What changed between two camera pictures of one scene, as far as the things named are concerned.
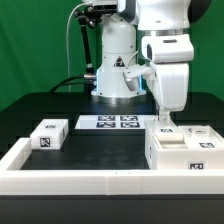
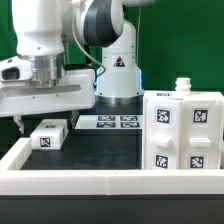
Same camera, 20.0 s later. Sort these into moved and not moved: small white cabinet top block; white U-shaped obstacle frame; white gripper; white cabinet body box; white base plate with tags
Moved: white gripper; white cabinet body box
Not moved: small white cabinet top block; white base plate with tags; white U-shaped obstacle frame
